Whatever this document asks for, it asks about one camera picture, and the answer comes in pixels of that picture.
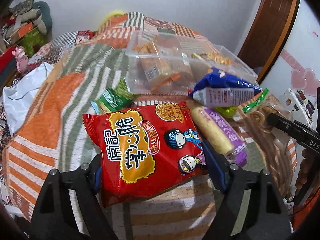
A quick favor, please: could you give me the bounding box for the purple egg roll pack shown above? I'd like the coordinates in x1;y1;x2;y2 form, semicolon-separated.
188;102;247;167

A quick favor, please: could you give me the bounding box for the blue white snack bag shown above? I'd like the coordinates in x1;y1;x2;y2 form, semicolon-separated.
188;67;262;108

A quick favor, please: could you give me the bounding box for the red instant noodle snack bag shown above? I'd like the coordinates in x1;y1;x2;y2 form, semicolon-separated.
82;101;207;206

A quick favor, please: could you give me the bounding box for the gold candy pack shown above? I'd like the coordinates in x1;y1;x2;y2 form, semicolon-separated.
191;52;232;66

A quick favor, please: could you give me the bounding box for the green pea snack bag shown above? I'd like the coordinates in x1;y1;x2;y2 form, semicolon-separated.
91;77;138;115

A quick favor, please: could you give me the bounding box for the fried dough twists bag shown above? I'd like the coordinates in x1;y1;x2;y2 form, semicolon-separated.
136;58;194;93

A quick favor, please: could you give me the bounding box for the round cookies clear bag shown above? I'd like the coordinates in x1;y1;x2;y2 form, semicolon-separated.
131;41;158;54

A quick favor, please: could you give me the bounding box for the green edged clear chips bag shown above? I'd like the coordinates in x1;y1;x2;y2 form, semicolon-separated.
237;89;297;197

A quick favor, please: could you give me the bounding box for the person's right hand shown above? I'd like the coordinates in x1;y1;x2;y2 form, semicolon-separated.
296;149;315;192

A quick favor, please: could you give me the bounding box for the white wardrobe with stickers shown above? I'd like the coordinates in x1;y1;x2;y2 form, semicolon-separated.
261;0;320;106

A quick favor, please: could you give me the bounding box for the striped patchwork bedspread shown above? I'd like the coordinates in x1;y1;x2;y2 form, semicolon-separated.
2;11;298;240

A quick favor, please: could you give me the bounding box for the white shirt on bed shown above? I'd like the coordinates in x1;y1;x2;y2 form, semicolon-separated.
2;62;54;137

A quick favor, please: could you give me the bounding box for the brown wooden door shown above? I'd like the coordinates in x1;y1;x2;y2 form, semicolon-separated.
238;0;300;83

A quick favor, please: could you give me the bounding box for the pink plush toy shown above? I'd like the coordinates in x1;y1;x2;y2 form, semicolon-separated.
12;47;29;74

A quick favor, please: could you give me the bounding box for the checkered patchwork quilt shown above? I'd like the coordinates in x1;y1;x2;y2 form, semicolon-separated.
28;30;96;65

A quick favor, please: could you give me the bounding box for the red flat box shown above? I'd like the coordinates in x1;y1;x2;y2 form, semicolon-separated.
0;46;17;73

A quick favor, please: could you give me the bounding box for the clear plastic storage bin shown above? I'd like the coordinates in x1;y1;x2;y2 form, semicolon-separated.
126;30;258;95

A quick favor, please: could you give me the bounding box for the green fabric box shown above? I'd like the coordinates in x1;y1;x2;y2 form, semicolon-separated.
18;28;48;58

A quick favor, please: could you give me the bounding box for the orange cardboard box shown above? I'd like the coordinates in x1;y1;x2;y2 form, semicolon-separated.
9;22;33;43

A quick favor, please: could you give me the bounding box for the grey green stuffed cushion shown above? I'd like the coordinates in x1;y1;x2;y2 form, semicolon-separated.
18;1;53;35

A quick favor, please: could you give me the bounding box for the yellow hoop behind bed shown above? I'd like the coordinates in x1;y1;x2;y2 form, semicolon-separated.
98;10;125;29

